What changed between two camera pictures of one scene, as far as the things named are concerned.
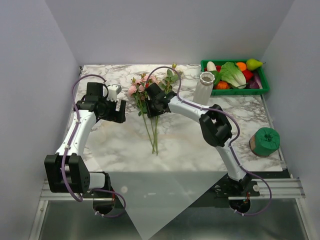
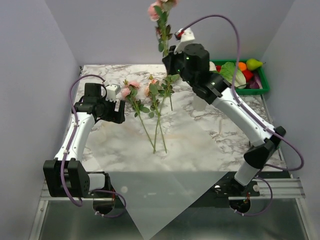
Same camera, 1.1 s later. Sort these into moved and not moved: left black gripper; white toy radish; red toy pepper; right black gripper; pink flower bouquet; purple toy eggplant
Moved: right black gripper; pink flower bouquet
Not moved: left black gripper; purple toy eggplant; white toy radish; red toy pepper
